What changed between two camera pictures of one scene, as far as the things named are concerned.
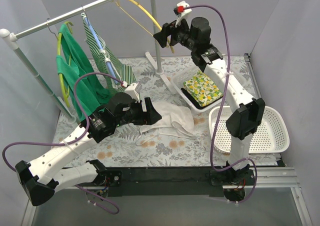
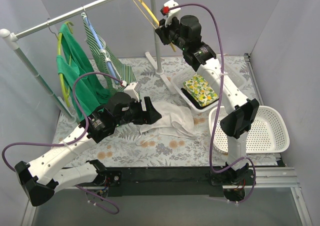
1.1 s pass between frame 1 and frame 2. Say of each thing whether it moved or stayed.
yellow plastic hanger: moved
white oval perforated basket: stayed
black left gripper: stayed
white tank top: stayed
